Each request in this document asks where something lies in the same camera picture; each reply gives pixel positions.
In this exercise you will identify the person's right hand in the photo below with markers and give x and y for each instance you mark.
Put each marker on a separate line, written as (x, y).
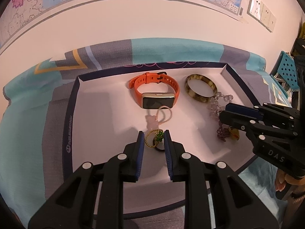
(280, 182)

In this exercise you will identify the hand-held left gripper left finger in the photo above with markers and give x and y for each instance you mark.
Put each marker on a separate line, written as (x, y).
(140, 155)

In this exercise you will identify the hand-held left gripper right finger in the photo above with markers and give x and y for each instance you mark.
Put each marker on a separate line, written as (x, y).
(168, 157)

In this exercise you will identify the teal grey printed blanket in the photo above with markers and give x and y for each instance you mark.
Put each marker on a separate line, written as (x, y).
(23, 124)

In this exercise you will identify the wall map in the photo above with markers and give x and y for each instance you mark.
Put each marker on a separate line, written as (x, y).
(35, 12)

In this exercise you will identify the tortoiseshell bangle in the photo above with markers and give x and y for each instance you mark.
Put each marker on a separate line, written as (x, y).
(202, 99)

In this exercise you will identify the orange smart band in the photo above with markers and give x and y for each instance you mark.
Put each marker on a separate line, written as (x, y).
(152, 76)

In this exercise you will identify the navy patterned box tray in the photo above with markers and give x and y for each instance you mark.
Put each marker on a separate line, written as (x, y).
(102, 105)

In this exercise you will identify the white wall socket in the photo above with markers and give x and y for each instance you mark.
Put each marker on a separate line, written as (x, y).
(265, 14)
(271, 21)
(255, 7)

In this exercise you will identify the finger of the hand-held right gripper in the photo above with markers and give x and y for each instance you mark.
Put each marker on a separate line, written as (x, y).
(233, 120)
(240, 111)

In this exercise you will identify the blue perforated plastic stool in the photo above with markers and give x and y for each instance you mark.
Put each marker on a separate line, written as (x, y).
(286, 71)

